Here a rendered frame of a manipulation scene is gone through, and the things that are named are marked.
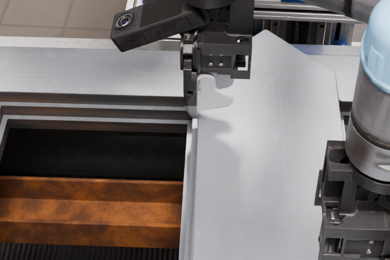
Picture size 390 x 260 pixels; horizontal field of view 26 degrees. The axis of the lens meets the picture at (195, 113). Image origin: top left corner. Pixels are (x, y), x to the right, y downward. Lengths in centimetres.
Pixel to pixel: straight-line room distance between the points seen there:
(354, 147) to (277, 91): 39
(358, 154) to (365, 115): 5
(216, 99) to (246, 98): 8
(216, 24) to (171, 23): 5
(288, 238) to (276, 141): 15
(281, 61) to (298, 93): 6
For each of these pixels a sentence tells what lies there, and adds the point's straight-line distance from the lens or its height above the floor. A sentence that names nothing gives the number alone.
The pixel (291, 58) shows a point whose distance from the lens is 115.
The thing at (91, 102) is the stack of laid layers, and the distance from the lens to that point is 111.
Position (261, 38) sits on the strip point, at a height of 87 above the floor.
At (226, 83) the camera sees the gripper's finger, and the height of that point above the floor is 91.
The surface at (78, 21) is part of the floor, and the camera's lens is 262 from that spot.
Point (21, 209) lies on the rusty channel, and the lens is 123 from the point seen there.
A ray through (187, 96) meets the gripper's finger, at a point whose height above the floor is 94.
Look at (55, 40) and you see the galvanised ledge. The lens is 148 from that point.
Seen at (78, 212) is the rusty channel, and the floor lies 68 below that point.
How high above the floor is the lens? 162
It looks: 45 degrees down
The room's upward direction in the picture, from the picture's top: straight up
